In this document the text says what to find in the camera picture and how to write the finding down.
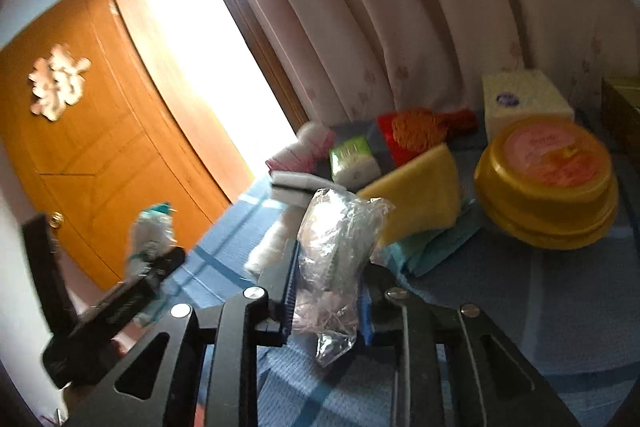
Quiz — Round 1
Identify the white gauze roll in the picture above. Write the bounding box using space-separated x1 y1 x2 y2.
244 206 305 281

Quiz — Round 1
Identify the green tissue packet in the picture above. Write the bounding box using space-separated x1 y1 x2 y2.
329 135 382 192

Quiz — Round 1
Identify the yellow tissue pack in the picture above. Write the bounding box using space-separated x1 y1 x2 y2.
482 69 575 141

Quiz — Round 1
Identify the red embroidered pouch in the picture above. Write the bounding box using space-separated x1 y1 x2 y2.
376 108 480 167

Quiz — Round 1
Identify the brass door knob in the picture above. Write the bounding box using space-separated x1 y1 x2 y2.
48 211 64 230

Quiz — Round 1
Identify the round gold tin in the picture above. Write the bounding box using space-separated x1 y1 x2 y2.
474 116 618 251

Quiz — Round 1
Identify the pink rolled towel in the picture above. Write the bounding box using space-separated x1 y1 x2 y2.
265 121 336 173

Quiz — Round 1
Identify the teal cloth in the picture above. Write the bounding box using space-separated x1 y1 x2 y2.
373 199 484 277

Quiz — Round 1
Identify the orange wooden door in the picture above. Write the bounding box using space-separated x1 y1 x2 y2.
1 0 230 289

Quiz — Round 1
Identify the yellow sponge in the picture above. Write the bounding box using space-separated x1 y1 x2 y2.
358 144 462 246

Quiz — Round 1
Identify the white flower door ornament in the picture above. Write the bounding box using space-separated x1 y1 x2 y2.
28 43 91 121

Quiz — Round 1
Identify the cotton swab packet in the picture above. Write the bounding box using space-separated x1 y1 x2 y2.
124 200 179 327

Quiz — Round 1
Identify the clear plastic bag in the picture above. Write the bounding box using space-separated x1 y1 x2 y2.
293 188 394 367

